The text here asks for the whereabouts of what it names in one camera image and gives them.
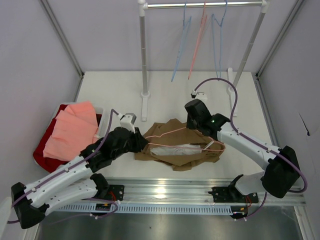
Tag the pink folded garment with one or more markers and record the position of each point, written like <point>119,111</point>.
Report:
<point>76,128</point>

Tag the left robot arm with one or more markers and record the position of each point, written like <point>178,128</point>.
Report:
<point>76,180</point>

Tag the pink wire hanger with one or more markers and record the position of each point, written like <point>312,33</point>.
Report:
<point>186,139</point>
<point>199,38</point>

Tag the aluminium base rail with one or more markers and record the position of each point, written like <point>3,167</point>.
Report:
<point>168,190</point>

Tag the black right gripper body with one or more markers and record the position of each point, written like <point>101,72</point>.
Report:
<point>194,113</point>

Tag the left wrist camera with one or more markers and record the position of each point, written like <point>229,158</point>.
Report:
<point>127,121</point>

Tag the right blue wire hanger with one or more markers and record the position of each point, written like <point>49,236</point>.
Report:
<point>217,26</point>

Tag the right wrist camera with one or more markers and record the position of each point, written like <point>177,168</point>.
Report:
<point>199,95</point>

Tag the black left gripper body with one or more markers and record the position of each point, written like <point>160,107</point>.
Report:
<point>133,144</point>

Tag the perforated cable tray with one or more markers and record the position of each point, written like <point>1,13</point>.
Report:
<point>131,208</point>

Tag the aluminium frame post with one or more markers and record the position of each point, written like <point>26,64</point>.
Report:
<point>290,19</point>
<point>61,36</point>

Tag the tan brown skirt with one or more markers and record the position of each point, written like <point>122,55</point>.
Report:
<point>178,159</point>

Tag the right aluminium frame post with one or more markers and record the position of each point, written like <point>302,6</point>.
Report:
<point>290,19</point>

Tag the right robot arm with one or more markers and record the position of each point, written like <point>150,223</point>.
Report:
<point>279,165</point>

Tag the left blue wire hanger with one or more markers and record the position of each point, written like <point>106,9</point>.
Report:
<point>185,30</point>

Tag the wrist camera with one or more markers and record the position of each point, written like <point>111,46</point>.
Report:
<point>127,121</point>
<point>199,95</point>

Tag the blue wire hanger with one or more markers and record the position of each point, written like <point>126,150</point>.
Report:
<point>185,30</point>
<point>217,26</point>

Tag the left aluminium frame post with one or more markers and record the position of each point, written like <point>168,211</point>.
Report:
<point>61,36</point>

